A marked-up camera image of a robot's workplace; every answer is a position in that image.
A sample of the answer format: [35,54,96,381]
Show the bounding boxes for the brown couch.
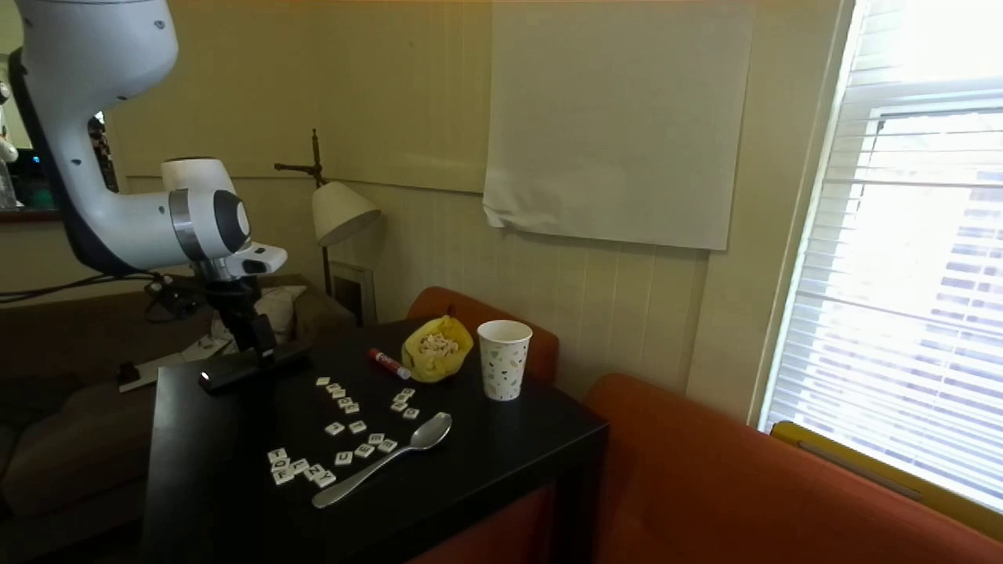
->
[0,272,358,564]

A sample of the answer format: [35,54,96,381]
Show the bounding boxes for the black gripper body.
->
[202,278,274,356]

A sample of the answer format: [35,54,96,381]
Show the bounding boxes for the black side table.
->
[142,321,608,564]

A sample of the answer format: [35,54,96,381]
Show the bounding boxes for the silver metal spoon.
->
[310,410,454,510]

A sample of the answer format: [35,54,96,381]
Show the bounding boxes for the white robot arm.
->
[7,0,292,381]

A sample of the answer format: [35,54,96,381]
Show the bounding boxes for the white paper cup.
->
[475,320,534,401]

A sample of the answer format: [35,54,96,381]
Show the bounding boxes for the red marker pen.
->
[365,346,412,381]

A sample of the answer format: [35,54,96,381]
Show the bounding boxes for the yellow crumpled bag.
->
[400,314,473,381]

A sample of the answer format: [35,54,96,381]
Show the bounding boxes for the white floor lamp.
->
[274,130,379,326]

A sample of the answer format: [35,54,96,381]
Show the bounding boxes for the black remote control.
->
[197,351,306,394]

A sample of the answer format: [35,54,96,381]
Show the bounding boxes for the white paper on wall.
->
[482,0,756,250]

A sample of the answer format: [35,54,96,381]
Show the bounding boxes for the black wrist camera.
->
[143,272,208,320]

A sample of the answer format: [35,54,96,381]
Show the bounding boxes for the orange sofa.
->
[405,286,1003,564]

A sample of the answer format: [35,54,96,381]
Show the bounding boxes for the white window blinds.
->
[759,0,1003,510]

